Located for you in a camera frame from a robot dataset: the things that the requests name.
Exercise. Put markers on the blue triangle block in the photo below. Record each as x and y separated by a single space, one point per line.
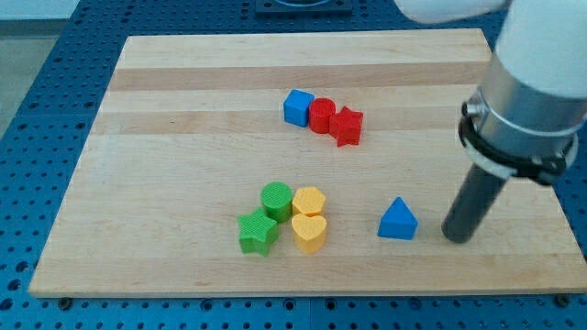
398 222

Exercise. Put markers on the red star block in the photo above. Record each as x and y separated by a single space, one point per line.
345 127

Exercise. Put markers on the yellow heart block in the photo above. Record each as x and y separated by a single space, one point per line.
309 232

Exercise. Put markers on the red cylinder block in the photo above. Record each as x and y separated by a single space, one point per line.
320 110

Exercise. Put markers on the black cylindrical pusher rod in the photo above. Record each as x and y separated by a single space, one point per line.
475 198

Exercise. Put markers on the yellow hexagon block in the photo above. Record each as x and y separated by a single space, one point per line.
308 201

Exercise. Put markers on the wooden board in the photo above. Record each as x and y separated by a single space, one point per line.
191 129

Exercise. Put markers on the green star block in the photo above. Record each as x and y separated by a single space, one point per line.
257 232

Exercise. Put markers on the green cylinder block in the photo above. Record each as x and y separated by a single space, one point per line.
276 199

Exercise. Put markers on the blue cube block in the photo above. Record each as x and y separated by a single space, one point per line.
296 107

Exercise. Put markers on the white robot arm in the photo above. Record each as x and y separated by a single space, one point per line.
532 99

